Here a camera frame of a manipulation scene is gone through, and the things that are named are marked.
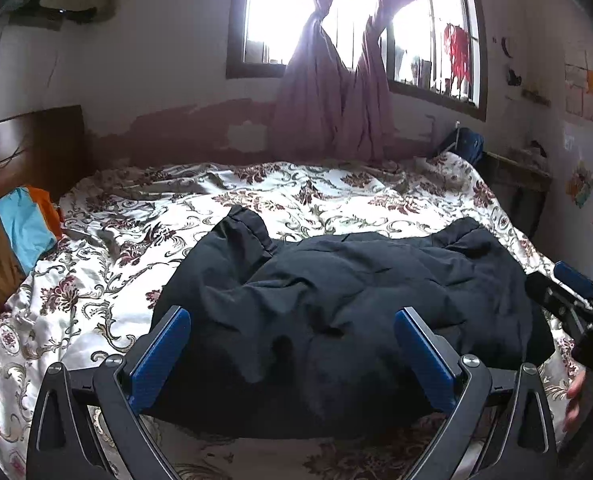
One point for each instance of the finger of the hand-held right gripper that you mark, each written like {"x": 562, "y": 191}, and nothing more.
{"x": 551, "y": 292}
{"x": 573, "y": 276}

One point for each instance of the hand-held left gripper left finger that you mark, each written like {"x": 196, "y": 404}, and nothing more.
{"x": 161, "y": 360}

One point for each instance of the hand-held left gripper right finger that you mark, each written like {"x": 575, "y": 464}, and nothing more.
{"x": 426, "y": 360}

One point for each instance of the black padded jacket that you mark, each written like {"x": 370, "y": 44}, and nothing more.
{"x": 326, "y": 310}

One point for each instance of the person's right forearm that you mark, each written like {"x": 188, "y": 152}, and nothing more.
{"x": 591, "y": 455}

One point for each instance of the person's right hand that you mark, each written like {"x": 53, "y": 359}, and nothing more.
{"x": 575, "y": 400}

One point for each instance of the wooden side table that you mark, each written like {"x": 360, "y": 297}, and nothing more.
{"x": 521, "y": 175}

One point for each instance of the floral bedspread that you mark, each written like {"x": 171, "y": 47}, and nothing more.
{"x": 126, "y": 220}

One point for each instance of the blue bag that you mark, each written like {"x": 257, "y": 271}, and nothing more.
{"x": 469, "y": 142}

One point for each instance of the white thin stick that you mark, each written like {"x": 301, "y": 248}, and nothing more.
{"x": 455, "y": 135}

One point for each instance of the blue orange brown pillow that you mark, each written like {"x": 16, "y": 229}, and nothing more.
{"x": 21, "y": 225}

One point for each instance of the wooden headboard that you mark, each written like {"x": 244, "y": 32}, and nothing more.
{"x": 26, "y": 150}

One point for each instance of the red hanging garment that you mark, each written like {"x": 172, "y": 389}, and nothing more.
{"x": 457, "y": 50}

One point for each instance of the pink curtain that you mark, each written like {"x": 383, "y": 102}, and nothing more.
{"x": 371, "y": 105}
{"x": 306, "y": 95}

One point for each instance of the dark framed window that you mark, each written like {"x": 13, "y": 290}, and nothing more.
{"x": 271, "y": 10}

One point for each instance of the wooden wall hook rail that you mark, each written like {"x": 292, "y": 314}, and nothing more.
{"x": 536, "y": 97}

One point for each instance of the dark wall sticker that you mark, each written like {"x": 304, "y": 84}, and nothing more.
{"x": 513, "y": 77}
{"x": 507, "y": 47}

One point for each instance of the dark wall shelf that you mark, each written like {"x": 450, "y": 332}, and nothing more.
{"x": 51, "y": 14}

